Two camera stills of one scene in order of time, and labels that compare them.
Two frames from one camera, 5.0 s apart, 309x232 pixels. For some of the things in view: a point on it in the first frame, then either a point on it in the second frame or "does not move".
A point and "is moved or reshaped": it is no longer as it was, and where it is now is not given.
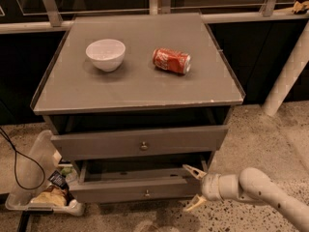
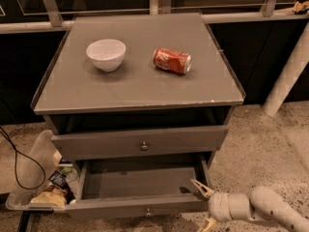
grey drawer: x=136 y=181 is moved or reshaped
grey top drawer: x=79 y=146 does not move
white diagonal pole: x=289 y=75 does not move
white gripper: x=210 y=187 -> x=218 y=204
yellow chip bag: x=52 y=195 does not move
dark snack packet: x=59 y=180 does not move
